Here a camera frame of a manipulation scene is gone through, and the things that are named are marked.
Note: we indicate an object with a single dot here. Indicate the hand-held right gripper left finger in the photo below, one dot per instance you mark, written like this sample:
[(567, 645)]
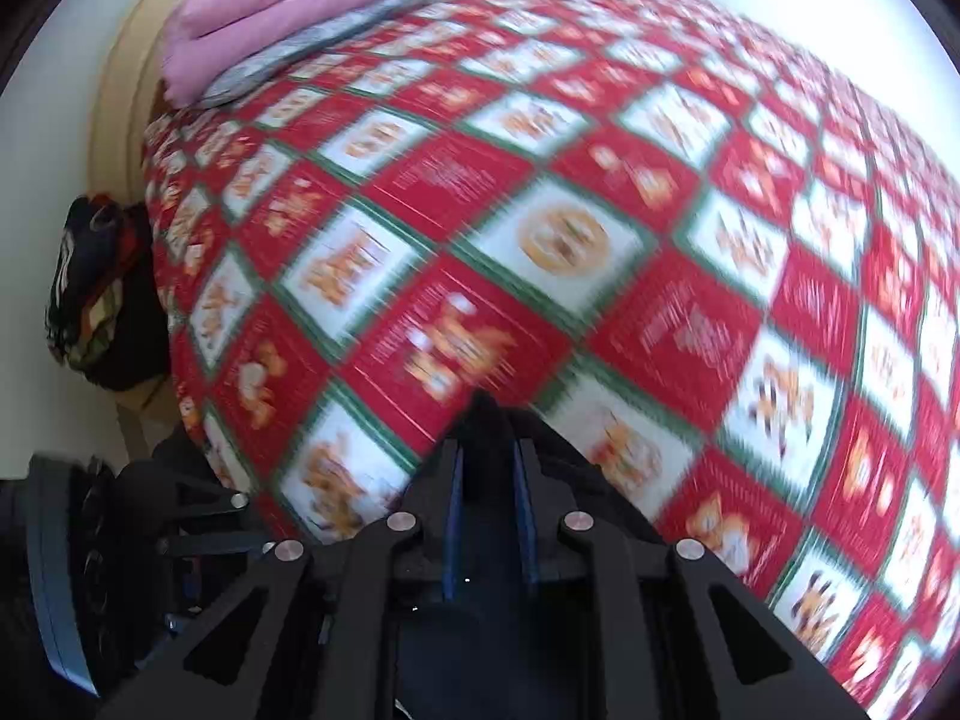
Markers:
[(451, 540)]

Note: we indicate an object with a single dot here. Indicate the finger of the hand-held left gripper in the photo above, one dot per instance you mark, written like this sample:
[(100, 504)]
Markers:
[(217, 544), (195, 487)]

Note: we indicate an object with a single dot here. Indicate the red checked printed blanket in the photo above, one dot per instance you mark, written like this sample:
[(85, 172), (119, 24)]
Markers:
[(555, 240)]

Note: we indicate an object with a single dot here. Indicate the dark cloth bundle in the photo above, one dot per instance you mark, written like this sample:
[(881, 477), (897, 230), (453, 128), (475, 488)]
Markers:
[(97, 292)]

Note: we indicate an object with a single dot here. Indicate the black pants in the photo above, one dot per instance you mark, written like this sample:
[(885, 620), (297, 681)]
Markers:
[(487, 427)]

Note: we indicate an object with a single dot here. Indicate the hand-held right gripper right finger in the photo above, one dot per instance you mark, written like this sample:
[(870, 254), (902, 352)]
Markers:
[(525, 532)]

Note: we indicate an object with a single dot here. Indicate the grey patterned cloth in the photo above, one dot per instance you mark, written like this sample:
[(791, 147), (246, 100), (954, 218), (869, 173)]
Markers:
[(300, 52)]

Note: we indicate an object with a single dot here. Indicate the cream wooden headboard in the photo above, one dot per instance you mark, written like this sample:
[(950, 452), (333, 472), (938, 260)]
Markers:
[(120, 90)]

